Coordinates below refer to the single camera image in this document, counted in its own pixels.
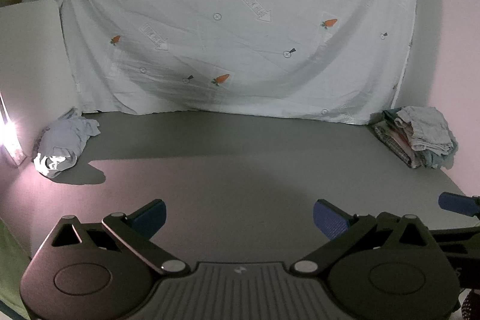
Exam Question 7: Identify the grey folded garment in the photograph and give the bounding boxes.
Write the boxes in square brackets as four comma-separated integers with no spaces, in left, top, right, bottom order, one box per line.
[394,106,455,153]

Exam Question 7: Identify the pale pink folded garment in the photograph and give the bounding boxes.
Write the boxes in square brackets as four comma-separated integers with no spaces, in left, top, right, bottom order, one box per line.
[390,125,426,169]

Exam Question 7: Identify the teal folded garment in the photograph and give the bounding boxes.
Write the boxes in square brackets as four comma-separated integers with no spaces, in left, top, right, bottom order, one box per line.
[382,109,403,126]

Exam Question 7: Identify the light blue t-shirt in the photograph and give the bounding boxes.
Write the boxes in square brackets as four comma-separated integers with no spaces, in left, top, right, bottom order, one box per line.
[33,108,102,179]

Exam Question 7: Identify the checkered folded cloth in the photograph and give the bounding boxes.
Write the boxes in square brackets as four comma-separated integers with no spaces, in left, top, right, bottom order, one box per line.
[372,123,411,168]

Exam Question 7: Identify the carrot print hanging sheet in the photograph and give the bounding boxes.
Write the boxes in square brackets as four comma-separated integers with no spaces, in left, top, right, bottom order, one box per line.
[22,0,421,126]

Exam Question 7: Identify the blue folded garment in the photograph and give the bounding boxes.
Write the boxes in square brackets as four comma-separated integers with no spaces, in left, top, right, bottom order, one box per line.
[424,140,459,169]

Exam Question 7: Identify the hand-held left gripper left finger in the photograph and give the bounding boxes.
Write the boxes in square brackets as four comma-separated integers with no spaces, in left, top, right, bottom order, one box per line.
[37,199,188,276]

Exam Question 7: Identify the white board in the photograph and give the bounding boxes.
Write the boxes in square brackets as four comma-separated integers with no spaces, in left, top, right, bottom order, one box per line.
[0,0,81,126]

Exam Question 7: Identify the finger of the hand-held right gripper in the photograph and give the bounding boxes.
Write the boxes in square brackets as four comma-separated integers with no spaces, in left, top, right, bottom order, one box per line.
[439,192,480,219]
[430,229,480,256]

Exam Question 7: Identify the red dotted cloth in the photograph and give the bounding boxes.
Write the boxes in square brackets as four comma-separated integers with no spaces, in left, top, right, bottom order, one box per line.
[460,288,480,320]

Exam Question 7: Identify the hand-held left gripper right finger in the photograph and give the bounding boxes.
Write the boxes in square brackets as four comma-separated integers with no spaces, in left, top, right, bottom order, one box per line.
[293,199,445,276]

